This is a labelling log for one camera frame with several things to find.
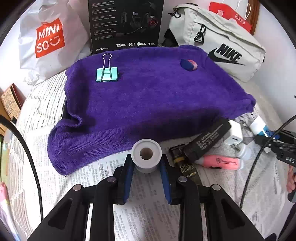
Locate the white blue cylindrical bottle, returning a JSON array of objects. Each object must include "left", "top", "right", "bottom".
[{"left": 249, "top": 116, "right": 269, "bottom": 137}]

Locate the grand reserve mini bottle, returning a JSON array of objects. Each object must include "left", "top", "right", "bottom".
[{"left": 169, "top": 144, "right": 202, "bottom": 186}]

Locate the white usb night light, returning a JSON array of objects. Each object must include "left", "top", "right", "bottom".
[{"left": 233, "top": 143, "right": 251, "bottom": 161}]

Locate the white tape roll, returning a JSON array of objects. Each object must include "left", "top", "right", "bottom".
[{"left": 131, "top": 138, "right": 163, "bottom": 174}]

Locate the white usb charger cube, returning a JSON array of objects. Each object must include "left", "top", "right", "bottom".
[{"left": 223, "top": 120, "right": 243, "bottom": 146}]

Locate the black marker pen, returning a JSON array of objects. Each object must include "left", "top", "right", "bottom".
[{"left": 183, "top": 118, "right": 231, "bottom": 163}]

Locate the pink highlighter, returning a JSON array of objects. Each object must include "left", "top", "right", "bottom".
[{"left": 194, "top": 155, "right": 244, "bottom": 170}]

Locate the teal binder clip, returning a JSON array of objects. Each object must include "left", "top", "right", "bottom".
[{"left": 96, "top": 53, "right": 119, "bottom": 82}]

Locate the person right hand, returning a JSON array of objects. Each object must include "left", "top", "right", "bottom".
[{"left": 287, "top": 165, "right": 295, "bottom": 193}]

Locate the newspaper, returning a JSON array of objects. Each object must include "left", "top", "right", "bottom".
[{"left": 67, "top": 108, "right": 290, "bottom": 241}]

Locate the purple towel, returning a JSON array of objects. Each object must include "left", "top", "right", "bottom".
[{"left": 47, "top": 45, "right": 255, "bottom": 175}]

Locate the white Nike bag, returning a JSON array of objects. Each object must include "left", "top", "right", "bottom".
[{"left": 169, "top": 3, "right": 266, "bottom": 82}]

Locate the red paper shopping bag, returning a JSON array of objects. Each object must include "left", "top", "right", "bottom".
[{"left": 208, "top": 1, "right": 251, "bottom": 33}]

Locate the brown wooden sign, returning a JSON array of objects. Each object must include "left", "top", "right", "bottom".
[{"left": 1, "top": 83, "right": 26, "bottom": 120}]

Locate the black headset box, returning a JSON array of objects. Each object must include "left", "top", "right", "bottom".
[{"left": 88, "top": 0, "right": 164, "bottom": 54}]

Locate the white Miniso plastic bag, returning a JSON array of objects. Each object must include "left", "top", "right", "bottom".
[{"left": 18, "top": 1, "right": 91, "bottom": 85}]

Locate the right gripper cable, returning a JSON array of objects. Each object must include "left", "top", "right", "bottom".
[{"left": 239, "top": 114, "right": 296, "bottom": 209}]

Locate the black cable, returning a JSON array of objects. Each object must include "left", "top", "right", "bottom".
[{"left": 0, "top": 114, "right": 45, "bottom": 222}]

